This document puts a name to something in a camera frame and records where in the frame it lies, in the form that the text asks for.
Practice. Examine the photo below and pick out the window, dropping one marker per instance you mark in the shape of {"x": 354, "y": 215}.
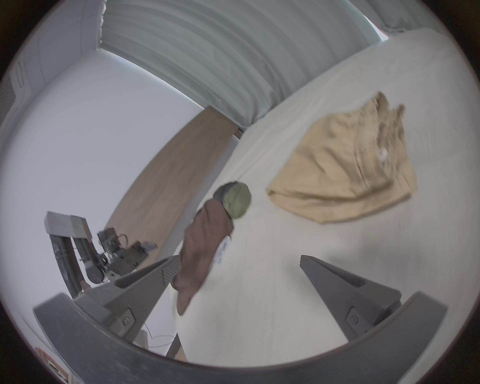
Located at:
{"x": 379, "y": 30}

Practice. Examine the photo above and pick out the wide pale green curtain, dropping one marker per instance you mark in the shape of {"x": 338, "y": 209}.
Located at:
{"x": 225, "y": 48}

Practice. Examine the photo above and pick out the brown garment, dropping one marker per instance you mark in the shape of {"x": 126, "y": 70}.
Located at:
{"x": 202, "y": 247}

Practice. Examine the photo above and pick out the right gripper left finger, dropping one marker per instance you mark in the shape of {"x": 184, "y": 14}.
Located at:
{"x": 125, "y": 300}

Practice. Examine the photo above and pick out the beige shorts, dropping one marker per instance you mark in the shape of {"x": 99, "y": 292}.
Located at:
{"x": 337, "y": 168}

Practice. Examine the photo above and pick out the bed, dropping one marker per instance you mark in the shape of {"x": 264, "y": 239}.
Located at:
{"x": 300, "y": 243}

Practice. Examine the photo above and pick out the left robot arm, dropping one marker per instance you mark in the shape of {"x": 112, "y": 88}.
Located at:
{"x": 63, "y": 255}

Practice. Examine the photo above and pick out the dark grey garment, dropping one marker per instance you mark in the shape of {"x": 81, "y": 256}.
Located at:
{"x": 221, "y": 193}

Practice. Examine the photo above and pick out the green garment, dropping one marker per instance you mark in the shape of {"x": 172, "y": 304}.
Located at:
{"x": 236, "y": 200}

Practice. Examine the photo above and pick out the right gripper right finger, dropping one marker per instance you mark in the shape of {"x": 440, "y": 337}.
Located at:
{"x": 348, "y": 300}

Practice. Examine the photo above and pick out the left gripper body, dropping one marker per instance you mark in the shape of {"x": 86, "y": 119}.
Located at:
{"x": 129, "y": 258}

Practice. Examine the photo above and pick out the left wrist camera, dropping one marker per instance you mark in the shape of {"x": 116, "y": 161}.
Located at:
{"x": 108, "y": 236}

